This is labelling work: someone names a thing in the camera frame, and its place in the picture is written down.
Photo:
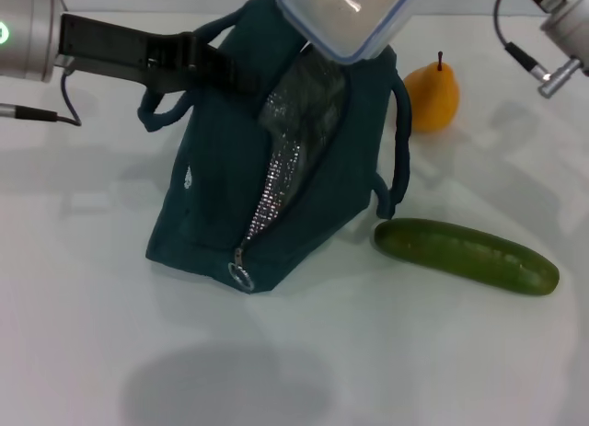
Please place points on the green cucumber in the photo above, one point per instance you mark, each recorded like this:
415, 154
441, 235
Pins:
460, 253

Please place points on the dark teal insulated lunch bag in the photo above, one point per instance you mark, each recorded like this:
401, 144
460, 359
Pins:
216, 191

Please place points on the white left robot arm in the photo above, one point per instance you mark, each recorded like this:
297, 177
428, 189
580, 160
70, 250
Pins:
27, 39

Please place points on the clear plastic food container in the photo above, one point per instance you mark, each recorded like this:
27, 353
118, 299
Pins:
340, 26

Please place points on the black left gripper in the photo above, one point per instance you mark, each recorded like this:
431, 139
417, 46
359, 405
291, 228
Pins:
115, 49

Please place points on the yellow orange pear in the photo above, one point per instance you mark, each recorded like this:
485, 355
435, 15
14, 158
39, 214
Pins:
435, 99

